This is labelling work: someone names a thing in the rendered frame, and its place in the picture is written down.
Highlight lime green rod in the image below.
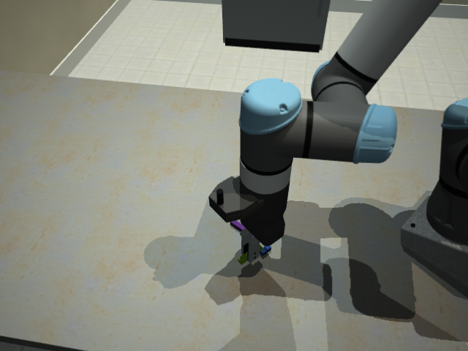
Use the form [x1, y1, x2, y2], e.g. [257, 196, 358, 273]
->
[238, 245, 263, 265]

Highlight purple rod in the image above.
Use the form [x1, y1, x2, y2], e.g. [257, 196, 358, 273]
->
[230, 221, 245, 231]

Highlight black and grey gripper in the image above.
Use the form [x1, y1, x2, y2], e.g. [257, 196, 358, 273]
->
[208, 155, 292, 263]

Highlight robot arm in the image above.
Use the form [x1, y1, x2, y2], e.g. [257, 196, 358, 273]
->
[239, 0, 468, 245]

